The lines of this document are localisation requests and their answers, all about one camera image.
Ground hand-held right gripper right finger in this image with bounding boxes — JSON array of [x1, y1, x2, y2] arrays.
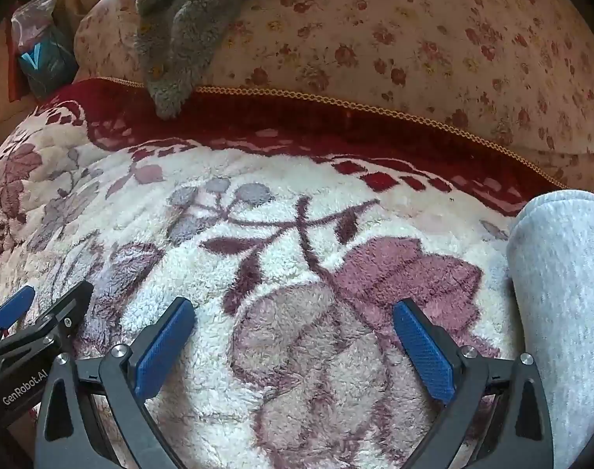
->
[[392, 299, 554, 469]]

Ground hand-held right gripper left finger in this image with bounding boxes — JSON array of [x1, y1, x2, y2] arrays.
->
[[34, 297, 197, 469]]

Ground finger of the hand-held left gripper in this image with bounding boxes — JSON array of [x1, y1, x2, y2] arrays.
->
[[0, 281, 95, 356], [0, 286, 36, 345]]

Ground white knitted cloth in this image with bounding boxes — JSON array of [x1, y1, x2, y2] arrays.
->
[[506, 190, 594, 469]]

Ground floral plush blanket red border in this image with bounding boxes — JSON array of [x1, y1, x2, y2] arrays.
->
[[0, 78, 594, 469]]

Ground clear plastic bag blue contents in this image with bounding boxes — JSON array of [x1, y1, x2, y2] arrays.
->
[[11, 0, 79, 99]]

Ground grey fleece cloth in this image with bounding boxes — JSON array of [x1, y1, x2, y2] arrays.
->
[[133, 0, 289, 121]]

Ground floral beige quilt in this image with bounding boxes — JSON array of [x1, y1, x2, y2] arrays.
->
[[75, 0, 594, 193]]

